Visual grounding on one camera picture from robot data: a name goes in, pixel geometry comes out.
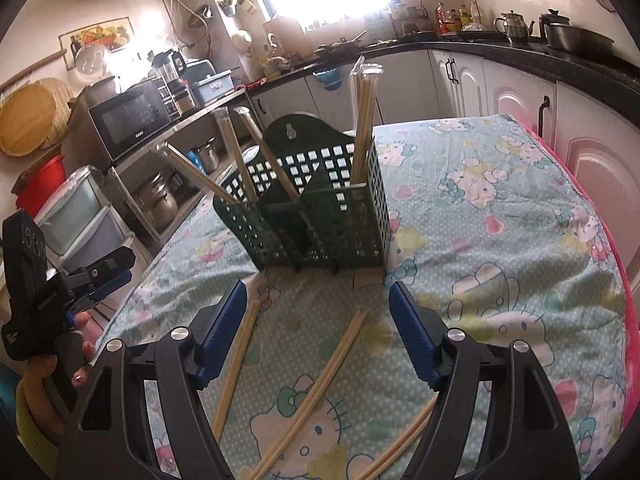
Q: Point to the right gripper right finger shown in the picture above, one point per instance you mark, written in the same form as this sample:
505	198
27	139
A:
526	433

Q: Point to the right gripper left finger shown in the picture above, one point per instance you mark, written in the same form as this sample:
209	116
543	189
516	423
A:
109	434

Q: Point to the left hand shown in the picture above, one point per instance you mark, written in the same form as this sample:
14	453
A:
36	381

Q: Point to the plastic drawer unit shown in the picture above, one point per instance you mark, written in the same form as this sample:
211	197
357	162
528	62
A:
79	222

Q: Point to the red plastic bucket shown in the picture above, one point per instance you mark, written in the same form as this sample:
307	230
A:
35	190

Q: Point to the stainless steel pot stack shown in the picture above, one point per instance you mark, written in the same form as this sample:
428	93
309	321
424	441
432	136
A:
156	202

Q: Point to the round bamboo cutting board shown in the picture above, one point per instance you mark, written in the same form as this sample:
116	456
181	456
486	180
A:
35	116

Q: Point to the wrapped chopsticks in basket right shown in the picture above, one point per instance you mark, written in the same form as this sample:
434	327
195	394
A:
185	166

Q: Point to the wrapped chopsticks in basket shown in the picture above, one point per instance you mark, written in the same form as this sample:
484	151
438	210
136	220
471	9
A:
363	80
185	166

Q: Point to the black microwave oven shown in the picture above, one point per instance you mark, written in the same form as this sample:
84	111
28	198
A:
126	120

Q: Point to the green plastic utensil basket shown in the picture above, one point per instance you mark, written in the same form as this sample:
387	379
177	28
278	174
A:
351	221

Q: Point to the blue bowl on cabinet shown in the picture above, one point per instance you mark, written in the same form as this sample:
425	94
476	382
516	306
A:
329	80

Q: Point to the wrapped chopsticks in basket left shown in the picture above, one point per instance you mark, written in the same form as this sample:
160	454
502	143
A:
363	80

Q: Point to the black pot on stove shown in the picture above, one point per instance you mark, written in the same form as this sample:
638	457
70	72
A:
559	34

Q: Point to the steel kettle on counter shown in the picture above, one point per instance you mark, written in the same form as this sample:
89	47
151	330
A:
514	27

